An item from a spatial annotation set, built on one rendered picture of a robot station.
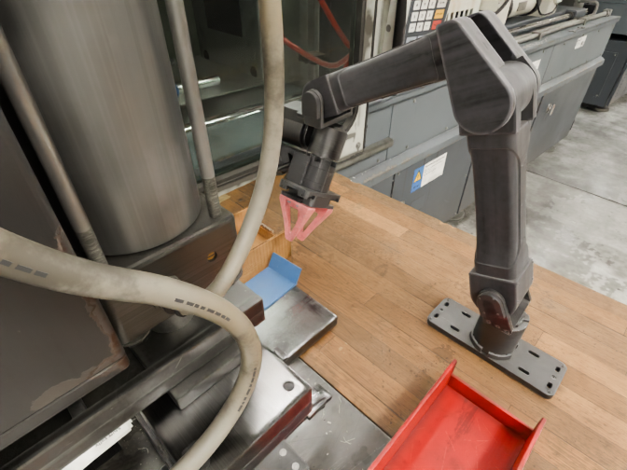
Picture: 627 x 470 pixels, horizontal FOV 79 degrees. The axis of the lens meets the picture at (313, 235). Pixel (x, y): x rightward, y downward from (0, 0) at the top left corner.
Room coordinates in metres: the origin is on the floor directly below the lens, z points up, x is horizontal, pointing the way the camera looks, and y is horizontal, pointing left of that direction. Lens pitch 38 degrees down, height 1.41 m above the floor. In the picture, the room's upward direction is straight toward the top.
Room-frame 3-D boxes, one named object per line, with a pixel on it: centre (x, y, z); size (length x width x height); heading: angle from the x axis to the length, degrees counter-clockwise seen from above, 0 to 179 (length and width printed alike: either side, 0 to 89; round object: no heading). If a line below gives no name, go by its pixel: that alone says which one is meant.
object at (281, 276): (0.46, 0.10, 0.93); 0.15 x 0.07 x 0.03; 139
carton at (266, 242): (0.54, 0.18, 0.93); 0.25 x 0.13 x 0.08; 136
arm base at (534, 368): (0.37, -0.28, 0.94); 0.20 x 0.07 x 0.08; 46
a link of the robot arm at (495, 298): (0.37, -0.27, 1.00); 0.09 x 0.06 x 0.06; 138
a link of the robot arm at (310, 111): (0.62, 0.01, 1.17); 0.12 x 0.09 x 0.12; 48
